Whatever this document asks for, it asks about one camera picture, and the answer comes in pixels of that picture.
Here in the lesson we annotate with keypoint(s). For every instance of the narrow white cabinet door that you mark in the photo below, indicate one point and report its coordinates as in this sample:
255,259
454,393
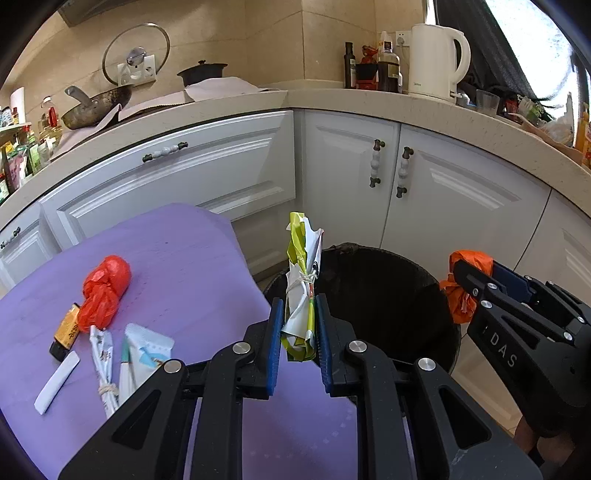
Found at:
337,184

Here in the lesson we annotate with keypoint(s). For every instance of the dark metal wok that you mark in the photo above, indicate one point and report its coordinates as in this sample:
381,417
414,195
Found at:
99,108

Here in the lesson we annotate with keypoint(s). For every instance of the orange plastic bag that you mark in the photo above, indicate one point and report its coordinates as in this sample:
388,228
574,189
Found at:
461,304

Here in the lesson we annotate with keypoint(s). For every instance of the white stove cover cloth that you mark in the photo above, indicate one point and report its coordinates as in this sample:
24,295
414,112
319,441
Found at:
217,87

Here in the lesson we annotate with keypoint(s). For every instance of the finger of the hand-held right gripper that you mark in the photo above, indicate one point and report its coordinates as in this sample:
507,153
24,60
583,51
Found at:
480,286
512,281

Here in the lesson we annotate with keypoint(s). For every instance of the white paper towel roll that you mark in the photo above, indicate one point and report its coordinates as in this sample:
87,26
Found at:
17,106

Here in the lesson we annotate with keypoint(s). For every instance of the group of condiment bottles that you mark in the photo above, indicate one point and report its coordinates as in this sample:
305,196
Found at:
23,157

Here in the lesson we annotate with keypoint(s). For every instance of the black trash bin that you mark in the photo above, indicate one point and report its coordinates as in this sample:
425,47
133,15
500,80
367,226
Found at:
392,300

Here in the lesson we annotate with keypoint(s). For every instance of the red black container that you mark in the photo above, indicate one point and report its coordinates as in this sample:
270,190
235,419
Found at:
367,76

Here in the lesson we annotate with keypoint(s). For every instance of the small white cabinet front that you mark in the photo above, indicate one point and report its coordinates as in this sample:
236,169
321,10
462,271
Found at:
27,249

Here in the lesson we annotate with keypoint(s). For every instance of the wide white cabinet drawer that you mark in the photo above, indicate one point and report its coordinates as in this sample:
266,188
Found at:
184,175

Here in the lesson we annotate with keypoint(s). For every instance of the plain white cabinet door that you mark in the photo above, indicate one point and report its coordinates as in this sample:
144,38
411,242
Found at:
568,249

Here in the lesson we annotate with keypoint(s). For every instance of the small yellow black bottle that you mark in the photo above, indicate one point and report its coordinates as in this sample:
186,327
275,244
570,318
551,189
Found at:
67,334

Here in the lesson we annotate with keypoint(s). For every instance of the dark soy sauce bottle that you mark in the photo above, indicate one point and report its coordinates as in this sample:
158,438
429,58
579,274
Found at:
388,71

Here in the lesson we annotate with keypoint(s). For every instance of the white paper strip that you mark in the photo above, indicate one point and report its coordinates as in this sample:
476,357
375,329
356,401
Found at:
57,383

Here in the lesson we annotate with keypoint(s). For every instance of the dark olive oil bottle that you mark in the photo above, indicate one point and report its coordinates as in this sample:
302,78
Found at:
349,69

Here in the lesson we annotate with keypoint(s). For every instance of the black lidded pot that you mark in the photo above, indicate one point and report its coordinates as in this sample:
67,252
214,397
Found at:
203,73

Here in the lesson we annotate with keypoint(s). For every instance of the window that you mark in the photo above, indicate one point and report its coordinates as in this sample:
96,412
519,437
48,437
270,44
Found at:
545,50

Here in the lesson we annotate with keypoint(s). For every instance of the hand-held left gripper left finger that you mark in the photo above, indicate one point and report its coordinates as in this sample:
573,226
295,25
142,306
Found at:
275,350

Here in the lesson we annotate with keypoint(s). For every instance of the white plastic bottle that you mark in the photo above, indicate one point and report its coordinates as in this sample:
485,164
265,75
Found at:
383,38

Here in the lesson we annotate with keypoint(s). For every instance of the purple tablecloth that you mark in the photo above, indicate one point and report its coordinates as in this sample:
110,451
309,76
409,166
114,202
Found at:
184,277

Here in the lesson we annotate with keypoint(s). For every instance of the clear plastic bag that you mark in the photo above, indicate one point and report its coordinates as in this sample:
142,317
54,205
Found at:
558,131

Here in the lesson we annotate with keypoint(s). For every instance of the white wall socket plate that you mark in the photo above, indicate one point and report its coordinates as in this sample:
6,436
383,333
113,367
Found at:
147,69

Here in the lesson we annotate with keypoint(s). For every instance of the knotted white printed wrapper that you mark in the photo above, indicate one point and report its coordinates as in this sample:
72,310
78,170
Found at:
104,360

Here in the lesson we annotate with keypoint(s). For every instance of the white electric kettle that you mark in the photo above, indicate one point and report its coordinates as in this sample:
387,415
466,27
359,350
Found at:
431,64

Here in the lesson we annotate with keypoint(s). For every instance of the broad white cabinet door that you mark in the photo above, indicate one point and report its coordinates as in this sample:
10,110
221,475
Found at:
461,207

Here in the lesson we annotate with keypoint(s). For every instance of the white blue squeezed tube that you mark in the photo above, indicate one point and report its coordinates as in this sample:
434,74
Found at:
147,350

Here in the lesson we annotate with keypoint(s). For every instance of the clear glass cup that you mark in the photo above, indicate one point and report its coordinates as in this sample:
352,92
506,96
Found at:
486,101

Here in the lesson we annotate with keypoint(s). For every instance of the red-orange knotted plastic bag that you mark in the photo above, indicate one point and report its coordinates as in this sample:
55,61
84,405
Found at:
104,290

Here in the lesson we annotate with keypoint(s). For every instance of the person's right hand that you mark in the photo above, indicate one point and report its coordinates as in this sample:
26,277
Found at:
526,438

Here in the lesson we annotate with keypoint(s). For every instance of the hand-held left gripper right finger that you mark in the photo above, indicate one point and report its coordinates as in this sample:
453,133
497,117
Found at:
323,355

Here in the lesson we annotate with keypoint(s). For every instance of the steel range hood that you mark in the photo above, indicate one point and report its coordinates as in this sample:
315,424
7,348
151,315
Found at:
76,11

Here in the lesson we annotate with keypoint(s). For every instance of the brown paper sheet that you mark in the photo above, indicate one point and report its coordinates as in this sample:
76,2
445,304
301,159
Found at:
531,131

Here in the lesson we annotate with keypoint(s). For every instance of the yellow-green wrapper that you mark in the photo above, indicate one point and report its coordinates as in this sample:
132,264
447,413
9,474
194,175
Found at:
300,258

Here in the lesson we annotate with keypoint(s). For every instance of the glass pot lid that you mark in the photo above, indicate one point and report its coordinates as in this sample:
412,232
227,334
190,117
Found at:
152,41

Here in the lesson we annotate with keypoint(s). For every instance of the white wall outlet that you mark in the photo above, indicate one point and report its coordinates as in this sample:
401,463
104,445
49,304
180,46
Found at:
402,38

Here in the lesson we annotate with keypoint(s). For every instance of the dark curtain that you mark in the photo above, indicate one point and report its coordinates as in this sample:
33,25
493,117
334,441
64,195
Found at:
480,41

